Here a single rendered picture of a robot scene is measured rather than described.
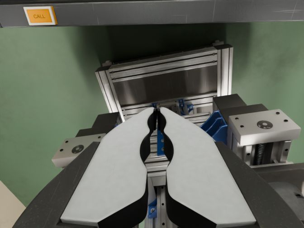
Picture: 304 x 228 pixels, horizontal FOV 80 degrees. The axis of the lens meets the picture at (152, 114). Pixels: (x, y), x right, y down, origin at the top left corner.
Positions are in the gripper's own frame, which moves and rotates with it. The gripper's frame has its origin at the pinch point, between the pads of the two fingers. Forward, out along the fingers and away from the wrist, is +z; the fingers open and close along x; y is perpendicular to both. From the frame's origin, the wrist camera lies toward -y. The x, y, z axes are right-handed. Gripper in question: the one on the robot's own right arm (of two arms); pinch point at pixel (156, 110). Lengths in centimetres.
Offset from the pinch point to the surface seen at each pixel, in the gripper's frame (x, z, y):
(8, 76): -116, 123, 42
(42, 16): -21.2, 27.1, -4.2
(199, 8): 7.9, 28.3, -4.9
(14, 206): -176, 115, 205
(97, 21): -11.4, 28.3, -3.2
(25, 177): -151, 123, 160
